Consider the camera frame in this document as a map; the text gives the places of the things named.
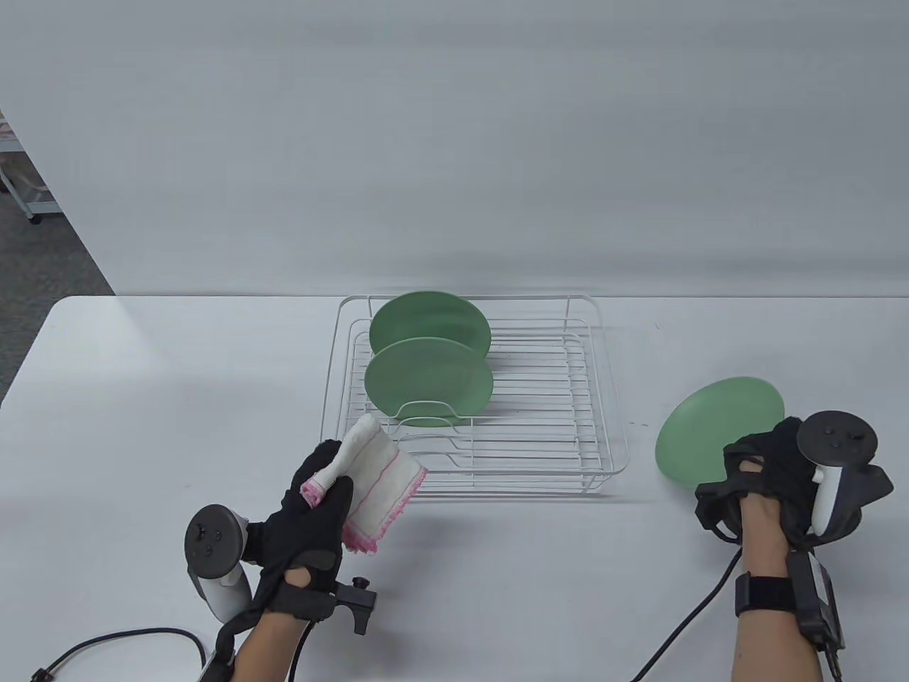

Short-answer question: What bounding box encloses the person's left hand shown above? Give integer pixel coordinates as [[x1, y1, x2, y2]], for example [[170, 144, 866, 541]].
[[249, 439, 354, 619]]

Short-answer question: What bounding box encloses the person's right hand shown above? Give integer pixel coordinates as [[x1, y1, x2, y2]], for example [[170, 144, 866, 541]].
[[723, 417, 819, 549]]

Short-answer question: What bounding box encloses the green plate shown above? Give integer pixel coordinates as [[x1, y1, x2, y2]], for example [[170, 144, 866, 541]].
[[369, 290, 492, 356], [655, 377, 785, 491], [364, 337, 494, 427]]

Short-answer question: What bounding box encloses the white dish cloth pink edge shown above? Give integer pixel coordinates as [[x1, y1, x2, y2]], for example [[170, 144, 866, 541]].
[[300, 413, 428, 556]]

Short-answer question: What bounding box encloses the black box on right forearm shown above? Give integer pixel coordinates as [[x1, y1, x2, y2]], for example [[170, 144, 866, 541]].
[[787, 551, 846, 651]]

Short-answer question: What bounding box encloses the black box on left forearm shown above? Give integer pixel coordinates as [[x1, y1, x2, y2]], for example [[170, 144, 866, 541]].
[[199, 625, 239, 682]]

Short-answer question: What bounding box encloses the person's right forearm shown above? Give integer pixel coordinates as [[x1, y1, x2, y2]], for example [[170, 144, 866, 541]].
[[731, 490, 821, 682]]

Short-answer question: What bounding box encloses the black and white right controller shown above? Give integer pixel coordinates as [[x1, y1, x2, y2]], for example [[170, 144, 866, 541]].
[[797, 412, 894, 541]]

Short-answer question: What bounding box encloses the black and white controller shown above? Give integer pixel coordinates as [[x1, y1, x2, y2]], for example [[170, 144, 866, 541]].
[[797, 412, 894, 541], [184, 504, 253, 620]]

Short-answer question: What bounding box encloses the black and white left controller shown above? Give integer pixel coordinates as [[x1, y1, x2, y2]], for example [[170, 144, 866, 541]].
[[184, 504, 253, 620]]

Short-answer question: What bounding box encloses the white shelf cart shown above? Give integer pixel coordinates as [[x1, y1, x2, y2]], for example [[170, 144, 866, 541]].
[[0, 110, 65, 225]]

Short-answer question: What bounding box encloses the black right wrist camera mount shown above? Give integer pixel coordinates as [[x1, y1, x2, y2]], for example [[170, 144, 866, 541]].
[[695, 480, 746, 544]]

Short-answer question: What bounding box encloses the short black left wrist cable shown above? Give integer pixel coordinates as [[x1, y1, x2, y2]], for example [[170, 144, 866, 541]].
[[288, 618, 315, 682]]

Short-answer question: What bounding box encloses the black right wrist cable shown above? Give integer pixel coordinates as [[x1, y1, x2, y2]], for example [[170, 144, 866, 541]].
[[628, 547, 743, 682]]

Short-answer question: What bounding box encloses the long black cable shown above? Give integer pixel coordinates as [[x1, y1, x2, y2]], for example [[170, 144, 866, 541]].
[[32, 627, 210, 682]]

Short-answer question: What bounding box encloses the white wire dish rack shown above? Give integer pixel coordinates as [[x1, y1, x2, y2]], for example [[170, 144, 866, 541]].
[[317, 294, 631, 497]]

